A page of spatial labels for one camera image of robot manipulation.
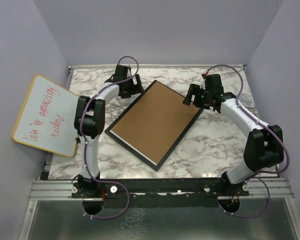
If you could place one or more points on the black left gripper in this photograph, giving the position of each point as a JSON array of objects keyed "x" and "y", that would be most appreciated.
[{"x": 135, "y": 88}]

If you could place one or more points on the sunflower photo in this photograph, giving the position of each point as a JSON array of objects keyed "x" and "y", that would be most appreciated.
[{"x": 133, "y": 148}]

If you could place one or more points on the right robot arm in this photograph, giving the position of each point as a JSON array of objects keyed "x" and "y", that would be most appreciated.
[{"x": 263, "y": 148}]

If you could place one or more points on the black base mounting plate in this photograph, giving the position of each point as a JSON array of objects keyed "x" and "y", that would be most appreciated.
[{"x": 156, "y": 192}]

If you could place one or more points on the brown backing board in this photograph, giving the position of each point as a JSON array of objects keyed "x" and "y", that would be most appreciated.
[{"x": 155, "y": 122}]

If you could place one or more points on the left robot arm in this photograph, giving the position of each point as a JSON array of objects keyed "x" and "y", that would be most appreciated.
[{"x": 89, "y": 120}]

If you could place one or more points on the aluminium rail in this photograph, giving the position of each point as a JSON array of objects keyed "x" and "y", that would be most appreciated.
[{"x": 60, "y": 190}]

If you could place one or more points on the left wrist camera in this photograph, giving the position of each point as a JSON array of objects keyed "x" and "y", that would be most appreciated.
[{"x": 122, "y": 72}]

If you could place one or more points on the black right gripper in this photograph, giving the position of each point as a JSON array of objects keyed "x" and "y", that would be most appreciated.
[{"x": 194, "y": 89}]

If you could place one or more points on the yellow rimmed whiteboard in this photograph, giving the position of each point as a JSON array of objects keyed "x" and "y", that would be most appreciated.
[{"x": 46, "y": 118}]

